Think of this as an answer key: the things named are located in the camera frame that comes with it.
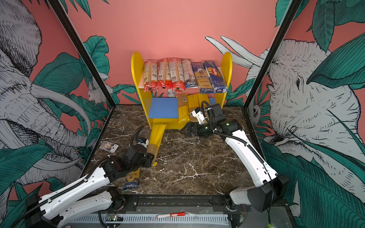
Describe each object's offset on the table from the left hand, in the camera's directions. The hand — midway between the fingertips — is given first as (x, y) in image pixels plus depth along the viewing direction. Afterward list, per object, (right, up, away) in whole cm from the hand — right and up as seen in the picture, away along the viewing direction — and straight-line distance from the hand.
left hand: (154, 154), depth 78 cm
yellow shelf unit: (-2, +26, +20) cm, 33 cm away
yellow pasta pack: (+16, +22, +14) cm, 31 cm away
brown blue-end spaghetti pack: (-13, -15, +2) cm, 20 cm away
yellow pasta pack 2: (+23, +31, +23) cm, 45 cm away
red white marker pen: (+12, -28, -7) cm, 32 cm away
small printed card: (-35, +1, +17) cm, 39 cm away
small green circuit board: (-19, -29, -8) cm, 36 cm away
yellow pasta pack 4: (0, +8, +2) cm, 8 cm away
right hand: (+18, +14, -8) cm, 24 cm away
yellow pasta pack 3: (+30, +36, +27) cm, 54 cm away
